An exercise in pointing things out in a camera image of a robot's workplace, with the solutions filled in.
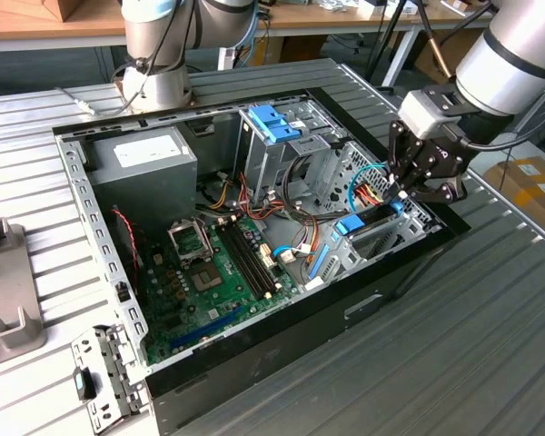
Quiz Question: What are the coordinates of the green motherboard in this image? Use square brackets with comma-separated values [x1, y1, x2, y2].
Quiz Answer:
[140, 213, 301, 364]

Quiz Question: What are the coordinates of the metal disk bay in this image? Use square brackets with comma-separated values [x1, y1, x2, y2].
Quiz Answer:
[306, 194, 437, 285]

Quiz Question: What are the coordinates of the orange red power wire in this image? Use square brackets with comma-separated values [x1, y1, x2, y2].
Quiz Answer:
[356, 183, 391, 205]

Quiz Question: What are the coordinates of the blue plastic drive latch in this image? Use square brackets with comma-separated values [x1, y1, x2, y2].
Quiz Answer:
[249, 105, 300, 143]

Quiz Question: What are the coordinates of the blue expansion slot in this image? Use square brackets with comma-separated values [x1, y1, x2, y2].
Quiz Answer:
[167, 306, 244, 351]

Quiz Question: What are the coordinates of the open black PC case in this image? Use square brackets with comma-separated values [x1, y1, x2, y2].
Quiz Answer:
[52, 84, 471, 432]

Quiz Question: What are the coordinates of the black tripod stand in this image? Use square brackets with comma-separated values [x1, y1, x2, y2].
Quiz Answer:
[365, 0, 410, 85]

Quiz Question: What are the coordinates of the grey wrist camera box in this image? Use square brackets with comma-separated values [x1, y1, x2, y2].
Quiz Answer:
[398, 87, 478, 140]

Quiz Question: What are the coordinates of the metal socket cover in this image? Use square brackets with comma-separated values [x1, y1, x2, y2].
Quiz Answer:
[166, 219, 213, 265]

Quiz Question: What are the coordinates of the black RAM slot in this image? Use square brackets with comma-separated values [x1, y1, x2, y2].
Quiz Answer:
[217, 221, 272, 299]
[229, 219, 281, 292]

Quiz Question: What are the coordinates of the wooden crate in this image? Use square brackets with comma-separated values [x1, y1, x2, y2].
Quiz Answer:
[54, 0, 124, 23]

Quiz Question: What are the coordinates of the hinged metal slot bracket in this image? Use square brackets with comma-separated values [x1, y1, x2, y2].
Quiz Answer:
[70, 324, 154, 432]

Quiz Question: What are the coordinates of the blue wire with white plug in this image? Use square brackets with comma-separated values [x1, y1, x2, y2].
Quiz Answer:
[272, 244, 312, 264]

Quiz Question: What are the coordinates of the coloured wire bundle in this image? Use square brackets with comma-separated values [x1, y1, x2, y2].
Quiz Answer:
[194, 170, 323, 251]

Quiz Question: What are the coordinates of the long wooden desk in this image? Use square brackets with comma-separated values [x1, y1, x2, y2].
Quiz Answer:
[0, 0, 496, 87]

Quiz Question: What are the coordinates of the hard disk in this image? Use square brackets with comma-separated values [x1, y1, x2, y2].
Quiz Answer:
[308, 198, 405, 279]

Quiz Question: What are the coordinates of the grey parts rack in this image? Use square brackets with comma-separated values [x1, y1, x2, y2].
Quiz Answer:
[0, 217, 46, 372]

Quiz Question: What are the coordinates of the large brown box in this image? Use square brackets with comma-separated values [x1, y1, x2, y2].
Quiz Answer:
[412, 29, 482, 87]

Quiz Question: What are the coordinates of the grey metal drive cage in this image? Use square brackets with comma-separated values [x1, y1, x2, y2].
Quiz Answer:
[233, 102, 346, 210]

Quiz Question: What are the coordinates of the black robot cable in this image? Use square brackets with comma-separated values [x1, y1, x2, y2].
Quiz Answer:
[111, 0, 199, 114]

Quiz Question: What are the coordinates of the grey Dell power supply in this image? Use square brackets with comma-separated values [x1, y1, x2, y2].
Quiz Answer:
[85, 125, 199, 223]

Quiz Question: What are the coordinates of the black case fan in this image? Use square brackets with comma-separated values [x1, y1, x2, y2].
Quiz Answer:
[111, 206, 144, 282]

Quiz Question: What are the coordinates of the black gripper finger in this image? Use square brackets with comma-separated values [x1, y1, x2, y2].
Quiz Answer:
[398, 175, 468, 204]
[387, 119, 426, 200]

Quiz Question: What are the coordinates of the cardboard box with labels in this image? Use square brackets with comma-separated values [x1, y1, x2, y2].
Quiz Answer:
[483, 156, 545, 233]

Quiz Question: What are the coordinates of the blue data wire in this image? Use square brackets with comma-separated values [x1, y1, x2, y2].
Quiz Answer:
[347, 163, 391, 213]

